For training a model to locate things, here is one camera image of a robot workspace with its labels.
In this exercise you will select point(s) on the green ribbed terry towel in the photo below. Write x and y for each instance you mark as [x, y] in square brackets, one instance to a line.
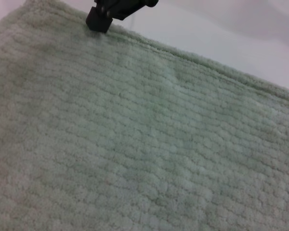
[135, 134]

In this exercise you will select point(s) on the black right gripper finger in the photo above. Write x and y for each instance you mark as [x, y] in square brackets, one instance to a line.
[100, 20]

